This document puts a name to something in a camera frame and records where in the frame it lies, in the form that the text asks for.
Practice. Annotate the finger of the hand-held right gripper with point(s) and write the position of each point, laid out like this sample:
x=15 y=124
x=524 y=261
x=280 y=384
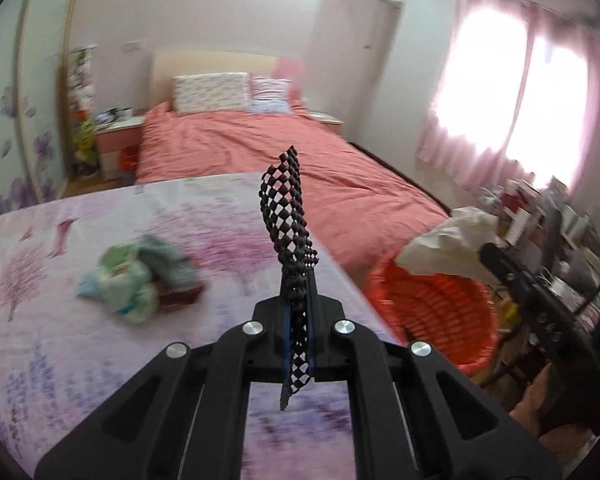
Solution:
x=500 y=265

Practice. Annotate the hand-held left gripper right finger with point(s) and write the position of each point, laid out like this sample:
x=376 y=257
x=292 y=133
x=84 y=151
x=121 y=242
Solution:
x=314 y=350

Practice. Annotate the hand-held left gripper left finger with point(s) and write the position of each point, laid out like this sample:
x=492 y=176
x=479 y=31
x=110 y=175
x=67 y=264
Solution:
x=284 y=345

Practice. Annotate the cream cloth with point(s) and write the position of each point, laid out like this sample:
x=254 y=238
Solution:
x=450 y=245

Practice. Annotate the orange plastic laundry basket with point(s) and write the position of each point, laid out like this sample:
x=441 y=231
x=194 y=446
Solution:
x=430 y=315

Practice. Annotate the black white checkered cloth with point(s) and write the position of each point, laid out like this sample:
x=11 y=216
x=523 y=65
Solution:
x=285 y=210

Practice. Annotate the person's right hand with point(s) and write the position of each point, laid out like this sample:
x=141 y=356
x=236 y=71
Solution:
x=527 y=397

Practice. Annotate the grey office chair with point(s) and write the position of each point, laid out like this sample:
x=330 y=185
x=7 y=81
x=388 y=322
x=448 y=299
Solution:
x=552 y=237

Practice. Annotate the dark wooden stool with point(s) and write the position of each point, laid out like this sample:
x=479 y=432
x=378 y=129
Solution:
x=505 y=372

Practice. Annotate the dark red wrapper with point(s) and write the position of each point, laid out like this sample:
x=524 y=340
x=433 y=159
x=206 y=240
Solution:
x=182 y=296

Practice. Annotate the pink curtain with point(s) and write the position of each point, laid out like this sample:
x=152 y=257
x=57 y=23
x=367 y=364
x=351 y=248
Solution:
x=485 y=125

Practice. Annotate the green crumpled garment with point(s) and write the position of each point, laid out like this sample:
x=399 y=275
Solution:
x=125 y=280

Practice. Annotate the bed with pink cover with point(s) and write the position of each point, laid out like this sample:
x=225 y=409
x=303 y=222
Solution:
x=280 y=140

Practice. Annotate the pink white nightstand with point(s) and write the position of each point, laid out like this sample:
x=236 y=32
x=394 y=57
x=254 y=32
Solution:
x=117 y=142
x=325 y=120

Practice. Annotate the small orange bin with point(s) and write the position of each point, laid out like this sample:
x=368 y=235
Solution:
x=129 y=157

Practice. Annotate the pink striped pillow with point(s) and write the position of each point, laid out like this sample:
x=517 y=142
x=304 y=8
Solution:
x=272 y=95

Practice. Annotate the butterfly print pillow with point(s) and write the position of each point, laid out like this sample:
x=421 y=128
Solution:
x=210 y=92

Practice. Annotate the beige headboard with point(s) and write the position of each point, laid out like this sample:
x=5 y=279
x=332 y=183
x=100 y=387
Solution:
x=205 y=62

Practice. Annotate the hanging plush toy rack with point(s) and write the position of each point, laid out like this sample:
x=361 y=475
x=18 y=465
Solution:
x=82 y=110

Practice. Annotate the flower print wardrobe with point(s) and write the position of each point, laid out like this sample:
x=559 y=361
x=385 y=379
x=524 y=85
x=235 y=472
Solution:
x=15 y=150

